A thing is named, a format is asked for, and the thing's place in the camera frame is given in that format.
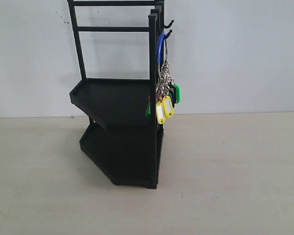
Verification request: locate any colourful key tag bunch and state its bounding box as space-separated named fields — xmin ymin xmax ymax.
xmin=155 ymin=34 xmax=181 ymax=124

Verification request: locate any black two-tier storage rack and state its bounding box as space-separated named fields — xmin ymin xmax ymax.
xmin=68 ymin=0 xmax=167 ymax=189

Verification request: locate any black metal hook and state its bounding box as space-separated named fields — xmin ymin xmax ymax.
xmin=164 ymin=20 xmax=174 ymax=29
xmin=161 ymin=30 xmax=172 ymax=40

